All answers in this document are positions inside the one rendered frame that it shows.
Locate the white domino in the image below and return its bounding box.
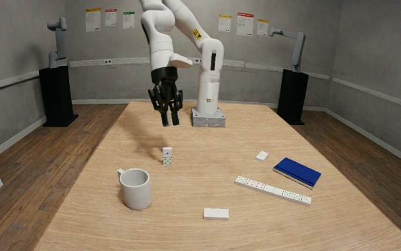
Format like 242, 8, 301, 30
256, 151, 268, 162
291, 193, 311, 207
235, 176, 256, 190
253, 182, 275, 196
272, 188, 293, 201
163, 147, 172, 165
204, 208, 229, 220

